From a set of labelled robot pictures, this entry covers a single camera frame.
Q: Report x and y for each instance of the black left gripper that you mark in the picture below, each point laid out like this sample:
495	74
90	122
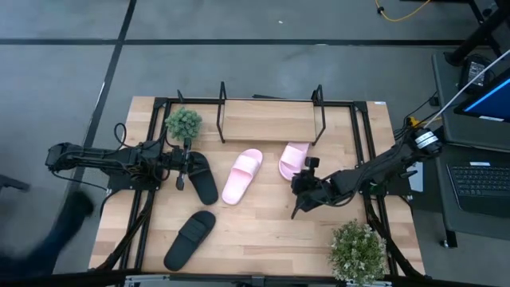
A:
175	159

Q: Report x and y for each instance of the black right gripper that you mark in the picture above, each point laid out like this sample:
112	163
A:
312	189

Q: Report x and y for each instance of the black slide sandal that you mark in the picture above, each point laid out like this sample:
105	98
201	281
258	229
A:
207	187
187	243

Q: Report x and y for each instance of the pink slide sandal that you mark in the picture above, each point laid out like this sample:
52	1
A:
239	179
291	163

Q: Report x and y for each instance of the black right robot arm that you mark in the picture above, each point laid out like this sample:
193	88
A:
382	163

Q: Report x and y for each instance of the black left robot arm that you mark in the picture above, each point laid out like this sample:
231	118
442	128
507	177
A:
99	157

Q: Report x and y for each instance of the small dark green plant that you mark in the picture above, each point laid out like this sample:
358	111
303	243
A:
183	123

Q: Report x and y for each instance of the white-flowered plant in black pot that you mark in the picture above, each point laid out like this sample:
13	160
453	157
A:
356	253

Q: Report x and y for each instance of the white paper sheet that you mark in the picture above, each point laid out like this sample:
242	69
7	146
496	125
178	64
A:
417	179

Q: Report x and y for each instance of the person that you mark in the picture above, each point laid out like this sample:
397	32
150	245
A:
71	211

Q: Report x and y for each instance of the grey side desk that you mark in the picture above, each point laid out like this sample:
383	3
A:
446	119

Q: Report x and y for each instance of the black chair leg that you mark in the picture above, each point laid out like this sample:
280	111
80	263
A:
12	182

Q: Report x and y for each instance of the black laptop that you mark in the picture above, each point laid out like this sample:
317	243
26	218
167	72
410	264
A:
482	183

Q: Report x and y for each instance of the monitor with blue screen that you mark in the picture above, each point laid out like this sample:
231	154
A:
492	101

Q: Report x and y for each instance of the black power adapter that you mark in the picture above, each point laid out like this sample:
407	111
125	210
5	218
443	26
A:
474	71

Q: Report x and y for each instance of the black stand leg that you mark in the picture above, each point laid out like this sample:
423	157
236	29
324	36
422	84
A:
474	38

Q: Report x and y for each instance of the black aluminium table frame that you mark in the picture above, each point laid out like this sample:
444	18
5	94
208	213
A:
159	103

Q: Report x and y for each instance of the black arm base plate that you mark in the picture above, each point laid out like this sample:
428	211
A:
119	184
400	189

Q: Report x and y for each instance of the wooden shelf with black frame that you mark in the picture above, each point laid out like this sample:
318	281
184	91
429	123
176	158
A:
267	119

